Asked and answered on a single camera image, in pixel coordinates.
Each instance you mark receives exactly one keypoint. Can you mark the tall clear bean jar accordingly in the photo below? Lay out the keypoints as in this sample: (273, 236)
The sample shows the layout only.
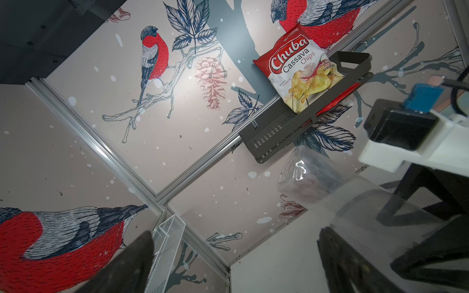
(380, 225)

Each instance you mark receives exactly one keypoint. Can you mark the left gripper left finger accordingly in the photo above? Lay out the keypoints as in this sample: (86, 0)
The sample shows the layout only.
(126, 273)

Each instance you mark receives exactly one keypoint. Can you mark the red Chuba chips bag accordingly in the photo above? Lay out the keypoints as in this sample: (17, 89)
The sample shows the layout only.
(298, 69)

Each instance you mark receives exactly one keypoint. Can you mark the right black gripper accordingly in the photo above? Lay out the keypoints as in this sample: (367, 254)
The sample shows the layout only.
(450, 243)

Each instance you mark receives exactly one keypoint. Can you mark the black wall basket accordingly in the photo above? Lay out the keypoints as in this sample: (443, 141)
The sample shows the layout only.
(275, 126)

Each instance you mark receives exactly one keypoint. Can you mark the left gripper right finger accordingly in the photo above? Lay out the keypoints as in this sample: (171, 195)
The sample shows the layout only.
(346, 270)

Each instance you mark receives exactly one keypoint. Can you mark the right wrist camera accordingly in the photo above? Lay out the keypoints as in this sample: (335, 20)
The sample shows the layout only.
(429, 129)

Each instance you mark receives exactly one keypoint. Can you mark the white wire mesh shelf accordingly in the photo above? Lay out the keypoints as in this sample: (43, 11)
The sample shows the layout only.
(166, 238)

